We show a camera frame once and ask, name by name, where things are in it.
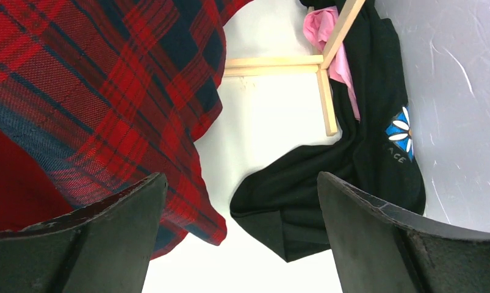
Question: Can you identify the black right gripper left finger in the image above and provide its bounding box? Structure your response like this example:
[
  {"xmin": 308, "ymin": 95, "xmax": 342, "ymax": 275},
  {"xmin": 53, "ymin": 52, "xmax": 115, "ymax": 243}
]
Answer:
[{"xmin": 0, "ymin": 173, "xmax": 168, "ymax": 292}]

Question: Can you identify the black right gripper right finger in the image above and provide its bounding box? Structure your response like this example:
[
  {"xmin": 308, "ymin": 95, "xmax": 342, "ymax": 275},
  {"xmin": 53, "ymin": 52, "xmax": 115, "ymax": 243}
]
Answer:
[{"xmin": 317, "ymin": 172, "xmax": 490, "ymax": 292}]

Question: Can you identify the red navy plaid skirt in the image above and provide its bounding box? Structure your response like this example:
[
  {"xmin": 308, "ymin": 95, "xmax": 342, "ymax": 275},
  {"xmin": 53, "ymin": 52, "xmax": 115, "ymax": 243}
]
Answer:
[{"xmin": 0, "ymin": 0, "xmax": 245, "ymax": 258}]

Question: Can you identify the red dress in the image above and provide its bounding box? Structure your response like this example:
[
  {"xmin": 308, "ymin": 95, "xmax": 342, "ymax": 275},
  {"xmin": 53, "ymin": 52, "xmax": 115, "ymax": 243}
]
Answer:
[{"xmin": 0, "ymin": 131, "xmax": 73, "ymax": 231}]

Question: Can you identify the black shirt with flower print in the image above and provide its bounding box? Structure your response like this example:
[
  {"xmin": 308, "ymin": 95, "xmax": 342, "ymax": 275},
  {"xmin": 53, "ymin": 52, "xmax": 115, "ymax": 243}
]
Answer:
[{"xmin": 229, "ymin": 1, "xmax": 426, "ymax": 262}]

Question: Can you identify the wooden clothes rack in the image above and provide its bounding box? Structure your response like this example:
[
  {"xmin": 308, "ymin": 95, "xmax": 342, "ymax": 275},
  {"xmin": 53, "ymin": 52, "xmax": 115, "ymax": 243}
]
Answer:
[{"xmin": 223, "ymin": 0, "xmax": 365, "ymax": 137}]

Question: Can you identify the pink cloth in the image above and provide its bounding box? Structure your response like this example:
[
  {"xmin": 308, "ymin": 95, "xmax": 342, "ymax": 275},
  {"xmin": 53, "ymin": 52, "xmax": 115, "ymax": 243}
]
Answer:
[{"xmin": 303, "ymin": 5, "xmax": 361, "ymax": 121}]

